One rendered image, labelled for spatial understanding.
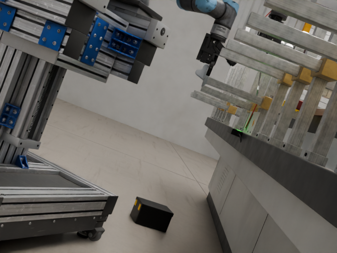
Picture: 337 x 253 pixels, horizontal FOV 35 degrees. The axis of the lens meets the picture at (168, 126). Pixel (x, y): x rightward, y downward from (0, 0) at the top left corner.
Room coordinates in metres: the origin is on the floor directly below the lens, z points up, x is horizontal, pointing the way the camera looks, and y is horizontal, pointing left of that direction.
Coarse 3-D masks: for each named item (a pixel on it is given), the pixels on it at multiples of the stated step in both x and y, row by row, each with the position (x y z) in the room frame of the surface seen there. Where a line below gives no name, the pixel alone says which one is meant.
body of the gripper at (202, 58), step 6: (210, 36) 2.18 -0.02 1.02; (216, 36) 2.16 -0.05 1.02; (204, 42) 2.19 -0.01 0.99; (210, 42) 2.18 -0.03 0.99; (216, 42) 2.18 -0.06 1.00; (222, 42) 2.20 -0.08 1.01; (204, 48) 2.16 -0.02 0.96; (210, 48) 2.18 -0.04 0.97; (216, 48) 2.18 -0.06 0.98; (198, 54) 2.16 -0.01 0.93; (204, 54) 2.16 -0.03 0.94; (210, 54) 2.16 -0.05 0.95; (216, 54) 2.16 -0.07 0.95; (204, 60) 2.16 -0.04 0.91; (210, 60) 2.16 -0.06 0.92; (216, 60) 2.16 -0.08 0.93
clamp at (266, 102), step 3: (261, 96) 2.24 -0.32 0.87; (264, 96) 2.16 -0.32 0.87; (264, 99) 2.14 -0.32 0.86; (267, 99) 2.14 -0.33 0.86; (270, 99) 2.14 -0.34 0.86; (261, 102) 2.18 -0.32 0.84; (264, 102) 2.14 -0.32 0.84; (267, 102) 2.14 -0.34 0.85; (270, 102) 2.14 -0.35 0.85; (258, 105) 2.23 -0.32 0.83; (261, 105) 2.15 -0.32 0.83; (264, 105) 2.14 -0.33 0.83; (267, 105) 2.14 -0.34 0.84; (261, 108) 2.22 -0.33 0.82; (264, 108) 2.14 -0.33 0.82; (267, 108) 2.14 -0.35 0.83
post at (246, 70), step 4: (244, 68) 3.50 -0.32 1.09; (248, 68) 3.47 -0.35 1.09; (244, 72) 3.47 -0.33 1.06; (248, 72) 3.47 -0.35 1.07; (244, 76) 3.47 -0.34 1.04; (240, 80) 3.47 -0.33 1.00; (244, 80) 3.47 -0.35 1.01; (240, 84) 3.47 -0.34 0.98; (240, 88) 3.47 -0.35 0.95; (236, 96) 3.47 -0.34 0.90; (232, 104) 3.47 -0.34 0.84; (228, 116) 3.47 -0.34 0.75; (228, 120) 3.47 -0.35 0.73
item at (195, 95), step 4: (196, 96) 3.43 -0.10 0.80; (200, 96) 3.43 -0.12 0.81; (204, 96) 3.43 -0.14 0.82; (204, 100) 3.43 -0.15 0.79; (208, 100) 3.43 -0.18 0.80; (212, 100) 3.43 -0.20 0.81; (212, 104) 3.44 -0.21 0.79; (216, 104) 3.43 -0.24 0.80; (220, 104) 3.43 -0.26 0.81; (224, 104) 3.43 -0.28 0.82; (224, 108) 3.43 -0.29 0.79; (236, 112) 3.43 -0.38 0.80; (240, 112) 3.43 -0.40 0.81
